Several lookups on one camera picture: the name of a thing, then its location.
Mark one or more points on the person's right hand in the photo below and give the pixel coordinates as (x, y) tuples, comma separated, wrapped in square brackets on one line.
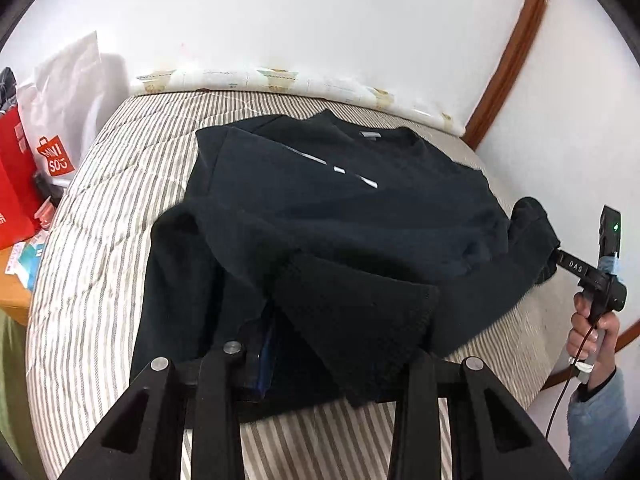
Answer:
[(607, 345)]

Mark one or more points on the brown wooden door frame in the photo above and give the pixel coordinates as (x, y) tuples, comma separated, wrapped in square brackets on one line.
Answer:
[(515, 50)]

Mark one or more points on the black sweatshirt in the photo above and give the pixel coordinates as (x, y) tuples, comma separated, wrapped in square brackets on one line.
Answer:
[(350, 240)]

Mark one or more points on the small pink bottle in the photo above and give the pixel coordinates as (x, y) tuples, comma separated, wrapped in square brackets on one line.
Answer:
[(45, 212)]

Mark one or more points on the grey plaid cloth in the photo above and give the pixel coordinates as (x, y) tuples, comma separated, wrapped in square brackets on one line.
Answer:
[(7, 91)]

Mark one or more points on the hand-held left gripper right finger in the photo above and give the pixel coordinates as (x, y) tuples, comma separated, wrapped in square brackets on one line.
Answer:
[(422, 385)]

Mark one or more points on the red paper bag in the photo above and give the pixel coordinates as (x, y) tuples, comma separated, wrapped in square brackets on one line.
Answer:
[(12, 190)]

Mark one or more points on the striped mattress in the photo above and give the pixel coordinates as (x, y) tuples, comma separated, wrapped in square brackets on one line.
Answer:
[(95, 240)]

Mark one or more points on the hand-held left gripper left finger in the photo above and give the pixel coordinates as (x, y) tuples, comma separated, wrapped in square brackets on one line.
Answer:
[(265, 355)]

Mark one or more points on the person's right forearm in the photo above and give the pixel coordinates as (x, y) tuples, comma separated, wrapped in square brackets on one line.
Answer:
[(602, 430)]

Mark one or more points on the green bed sheet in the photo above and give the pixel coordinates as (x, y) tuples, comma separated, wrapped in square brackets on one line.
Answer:
[(12, 390)]

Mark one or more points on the white plastic shopping bag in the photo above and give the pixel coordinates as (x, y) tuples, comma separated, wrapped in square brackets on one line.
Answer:
[(60, 105)]

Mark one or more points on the wooden nightstand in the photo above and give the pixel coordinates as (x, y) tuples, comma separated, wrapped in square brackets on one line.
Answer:
[(14, 292)]

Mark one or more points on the blue and white box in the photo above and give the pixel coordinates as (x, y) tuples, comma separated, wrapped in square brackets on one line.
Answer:
[(30, 262)]

